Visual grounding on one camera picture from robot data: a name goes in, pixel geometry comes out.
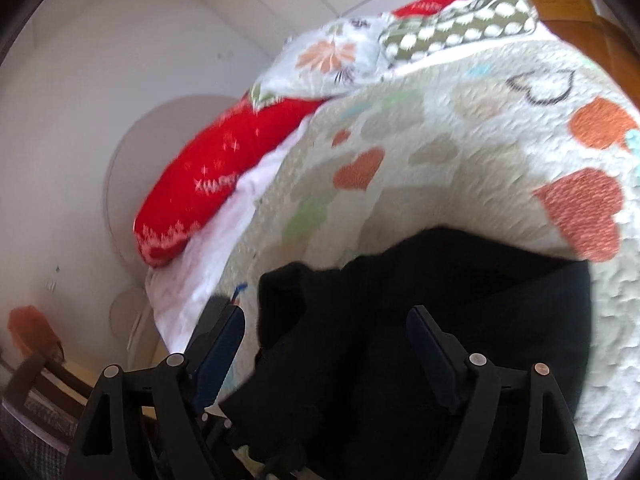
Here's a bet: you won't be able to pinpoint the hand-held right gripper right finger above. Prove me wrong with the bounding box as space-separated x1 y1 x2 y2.
406 305 588 480

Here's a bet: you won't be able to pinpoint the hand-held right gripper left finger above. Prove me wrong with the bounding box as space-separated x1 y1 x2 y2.
65 302 246 480

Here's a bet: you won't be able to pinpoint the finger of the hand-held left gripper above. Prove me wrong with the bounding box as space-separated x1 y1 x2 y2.
200 410 308 480

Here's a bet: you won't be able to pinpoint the black pants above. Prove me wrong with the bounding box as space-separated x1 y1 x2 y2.
218 227 593 480

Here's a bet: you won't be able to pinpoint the red printed blanket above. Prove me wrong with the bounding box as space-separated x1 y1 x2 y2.
134 0 466 268

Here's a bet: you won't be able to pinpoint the orange fuzzy object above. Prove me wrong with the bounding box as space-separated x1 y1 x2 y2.
7 305 66 361

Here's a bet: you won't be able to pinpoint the wooden chair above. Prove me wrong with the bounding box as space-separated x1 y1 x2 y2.
0 352 101 480

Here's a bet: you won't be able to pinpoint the beige round headboard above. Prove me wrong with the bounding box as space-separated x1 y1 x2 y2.
102 94 253 361

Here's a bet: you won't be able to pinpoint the quilted heart print bedspread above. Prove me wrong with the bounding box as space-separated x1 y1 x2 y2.
227 40 640 480

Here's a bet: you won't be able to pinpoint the floral white pillow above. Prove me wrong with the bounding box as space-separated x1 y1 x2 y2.
250 12 396 111

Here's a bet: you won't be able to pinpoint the green bolster pillow white print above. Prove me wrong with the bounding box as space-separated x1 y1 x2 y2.
377 0 541 68

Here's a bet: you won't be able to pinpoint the wooden door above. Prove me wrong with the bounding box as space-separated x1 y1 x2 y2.
497 0 626 73

